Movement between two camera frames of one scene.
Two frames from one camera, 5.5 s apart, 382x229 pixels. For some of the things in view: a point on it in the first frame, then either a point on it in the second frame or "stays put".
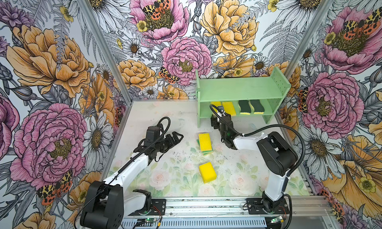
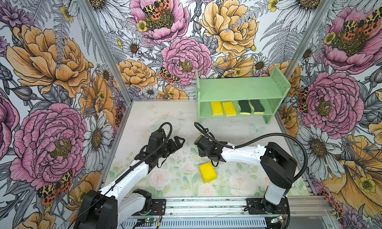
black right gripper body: [216, 125] → [202, 154]
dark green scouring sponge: [258, 107] stays put
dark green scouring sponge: [245, 108] stays put
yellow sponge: [229, 108] stays put
